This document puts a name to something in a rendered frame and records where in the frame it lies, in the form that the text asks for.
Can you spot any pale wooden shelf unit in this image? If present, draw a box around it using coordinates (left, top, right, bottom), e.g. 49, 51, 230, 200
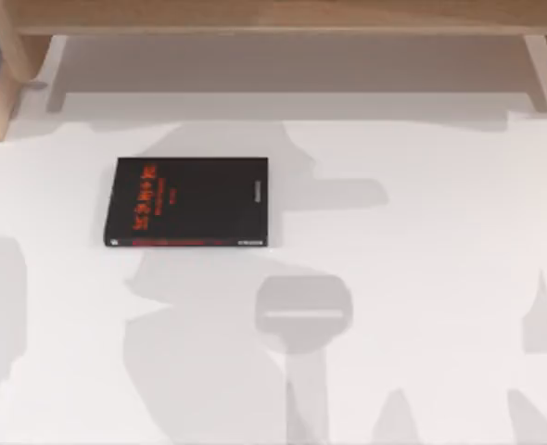
0, 0, 547, 143

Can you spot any black book with red lettering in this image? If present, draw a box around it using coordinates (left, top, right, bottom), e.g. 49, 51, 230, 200
102, 156, 270, 248

